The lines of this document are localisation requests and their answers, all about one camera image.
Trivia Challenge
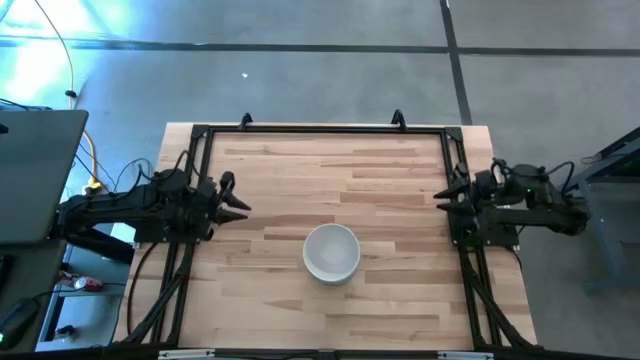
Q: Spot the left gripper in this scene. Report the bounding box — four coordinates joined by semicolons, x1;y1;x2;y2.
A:
192;171;253;232

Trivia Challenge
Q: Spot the black cable under table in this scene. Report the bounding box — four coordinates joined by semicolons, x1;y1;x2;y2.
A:
125;241;160;337

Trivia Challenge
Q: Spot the grey laptop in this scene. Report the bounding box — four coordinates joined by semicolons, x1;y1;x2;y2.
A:
0;109;90;245

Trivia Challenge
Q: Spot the black computer mouse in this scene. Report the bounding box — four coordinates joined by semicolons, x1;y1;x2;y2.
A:
0;298;41;346

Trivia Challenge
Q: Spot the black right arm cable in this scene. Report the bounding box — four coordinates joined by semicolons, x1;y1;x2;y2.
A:
543;160;577;197

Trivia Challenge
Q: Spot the red can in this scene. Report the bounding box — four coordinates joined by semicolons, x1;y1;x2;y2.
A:
73;276;105;293

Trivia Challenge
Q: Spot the yellow cable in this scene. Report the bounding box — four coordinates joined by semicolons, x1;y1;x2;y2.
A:
33;0;104;195

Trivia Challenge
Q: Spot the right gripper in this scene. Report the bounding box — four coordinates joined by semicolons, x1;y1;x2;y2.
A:
432;169;501;222

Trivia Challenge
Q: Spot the silver bracket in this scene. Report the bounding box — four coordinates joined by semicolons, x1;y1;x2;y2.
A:
436;350;496;360
158;349;217;360

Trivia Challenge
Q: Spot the black aluminium table frame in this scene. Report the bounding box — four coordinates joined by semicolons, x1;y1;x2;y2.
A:
112;109;539;351

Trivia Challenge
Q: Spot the blue-grey metal stand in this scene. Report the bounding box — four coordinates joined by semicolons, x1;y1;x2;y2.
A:
568;127;640;294

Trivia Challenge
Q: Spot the black cable loop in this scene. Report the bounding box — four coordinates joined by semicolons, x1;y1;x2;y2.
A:
113;157;154;201

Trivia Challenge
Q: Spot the plain white bowl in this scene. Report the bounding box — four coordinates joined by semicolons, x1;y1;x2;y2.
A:
302;222;362;282

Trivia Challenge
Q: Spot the large white speckled bowl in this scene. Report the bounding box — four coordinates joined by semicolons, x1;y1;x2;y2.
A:
304;265;360;287

